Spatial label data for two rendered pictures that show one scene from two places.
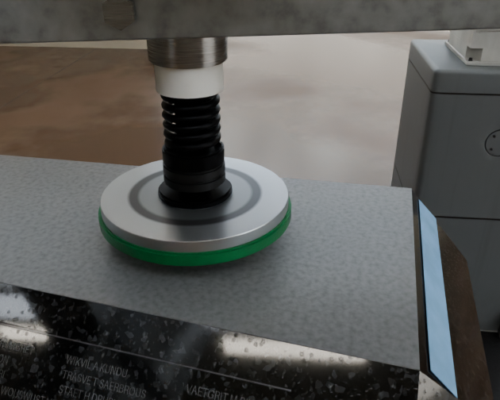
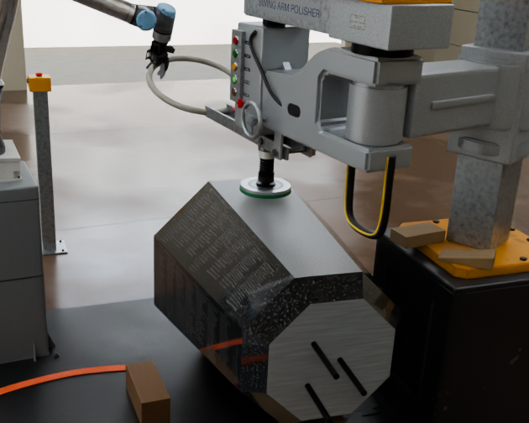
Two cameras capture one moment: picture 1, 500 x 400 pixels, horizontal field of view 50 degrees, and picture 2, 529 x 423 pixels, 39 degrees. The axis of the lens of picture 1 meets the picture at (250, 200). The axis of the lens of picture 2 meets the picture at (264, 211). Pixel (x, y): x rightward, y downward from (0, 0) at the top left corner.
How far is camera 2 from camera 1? 3.43 m
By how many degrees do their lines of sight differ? 106
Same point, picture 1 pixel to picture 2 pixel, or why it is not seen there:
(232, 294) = not seen: hidden behind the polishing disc
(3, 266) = (304, 210)
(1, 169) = (264, 228)
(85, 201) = (267, 211)
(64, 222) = (280, 211)
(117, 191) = (276, 190)
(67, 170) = (252, 220)
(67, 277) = (298, 204)
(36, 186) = (268, 220)
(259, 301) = not seen: hidden behind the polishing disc
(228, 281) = not seen: hidden behind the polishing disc
